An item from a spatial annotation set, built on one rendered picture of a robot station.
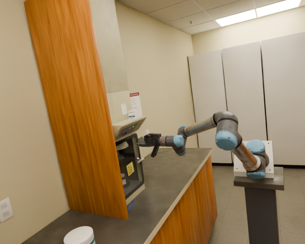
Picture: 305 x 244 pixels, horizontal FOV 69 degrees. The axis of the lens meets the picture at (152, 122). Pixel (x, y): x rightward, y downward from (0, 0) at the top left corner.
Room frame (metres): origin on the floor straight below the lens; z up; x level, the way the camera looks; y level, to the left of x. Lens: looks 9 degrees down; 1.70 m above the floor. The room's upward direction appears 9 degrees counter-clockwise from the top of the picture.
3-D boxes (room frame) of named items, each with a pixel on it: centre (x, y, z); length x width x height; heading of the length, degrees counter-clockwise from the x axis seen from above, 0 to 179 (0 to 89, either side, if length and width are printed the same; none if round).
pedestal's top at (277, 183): (1.58, -0.74, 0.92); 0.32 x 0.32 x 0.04; 59
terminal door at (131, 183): (1.49, 0.20, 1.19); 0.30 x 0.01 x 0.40; 151
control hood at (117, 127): (1.46, 0.16, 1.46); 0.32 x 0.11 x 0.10; 151
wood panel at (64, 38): (1.37, 0.46, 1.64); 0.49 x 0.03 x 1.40; 61
